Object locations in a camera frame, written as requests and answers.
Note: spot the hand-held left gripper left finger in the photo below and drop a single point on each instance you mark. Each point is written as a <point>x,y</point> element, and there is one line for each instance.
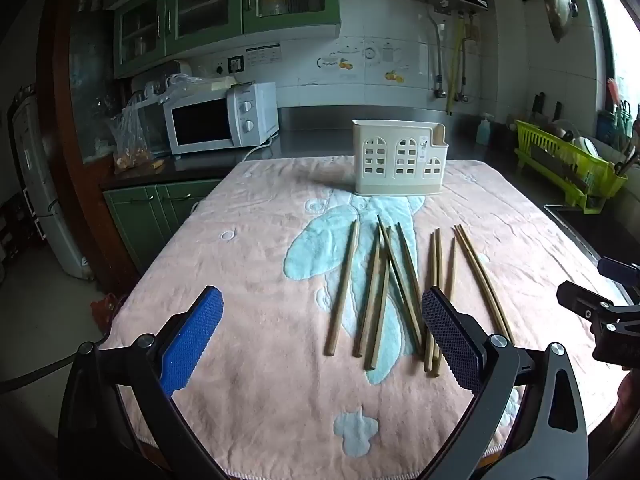
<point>192,342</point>

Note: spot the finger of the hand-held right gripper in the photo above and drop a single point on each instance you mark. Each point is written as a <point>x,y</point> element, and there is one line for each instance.
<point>612,325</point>
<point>620,271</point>

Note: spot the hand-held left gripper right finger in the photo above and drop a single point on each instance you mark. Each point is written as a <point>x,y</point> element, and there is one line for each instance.
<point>452,342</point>

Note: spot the row of wooden chopsticks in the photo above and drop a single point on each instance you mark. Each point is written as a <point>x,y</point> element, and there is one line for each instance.
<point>343,280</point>

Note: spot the cream plastic utensil holder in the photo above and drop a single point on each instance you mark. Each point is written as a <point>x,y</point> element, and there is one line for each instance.
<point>390,162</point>

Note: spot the pink printed towel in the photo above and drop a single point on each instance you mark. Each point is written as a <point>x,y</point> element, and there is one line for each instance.
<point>240,270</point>

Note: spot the red bag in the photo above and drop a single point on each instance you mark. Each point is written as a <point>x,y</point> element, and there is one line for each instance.
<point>104,311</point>

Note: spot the green plastic dish rack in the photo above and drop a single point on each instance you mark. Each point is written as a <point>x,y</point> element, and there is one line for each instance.
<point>595,170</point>

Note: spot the black kitchen cleaver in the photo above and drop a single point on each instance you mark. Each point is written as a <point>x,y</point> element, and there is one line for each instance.
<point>557,165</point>

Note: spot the green base cabinet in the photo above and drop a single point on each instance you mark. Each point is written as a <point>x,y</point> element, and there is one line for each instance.
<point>150,215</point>

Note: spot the blue soap pump bottle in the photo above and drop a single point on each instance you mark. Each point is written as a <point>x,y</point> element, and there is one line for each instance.
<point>484,132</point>

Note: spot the clear plastic bag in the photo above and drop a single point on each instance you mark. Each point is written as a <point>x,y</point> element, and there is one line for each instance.
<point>127,135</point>

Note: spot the grey refrigerator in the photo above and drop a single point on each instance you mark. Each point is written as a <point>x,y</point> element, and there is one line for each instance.
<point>40,185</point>

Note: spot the white microwave oven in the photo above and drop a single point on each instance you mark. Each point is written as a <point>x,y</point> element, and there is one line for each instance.
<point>255,110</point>

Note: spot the white label sticker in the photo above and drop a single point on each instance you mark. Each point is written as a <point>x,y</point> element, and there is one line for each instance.
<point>263,54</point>

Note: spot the black wall outlet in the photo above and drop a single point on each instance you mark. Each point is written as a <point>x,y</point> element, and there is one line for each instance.
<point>235,64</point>

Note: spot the brown wooden door frame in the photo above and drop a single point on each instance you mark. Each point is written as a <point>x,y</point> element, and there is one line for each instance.
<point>60,85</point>

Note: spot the green wall cabinet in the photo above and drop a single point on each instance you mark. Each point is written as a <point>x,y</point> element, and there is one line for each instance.
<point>220,5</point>

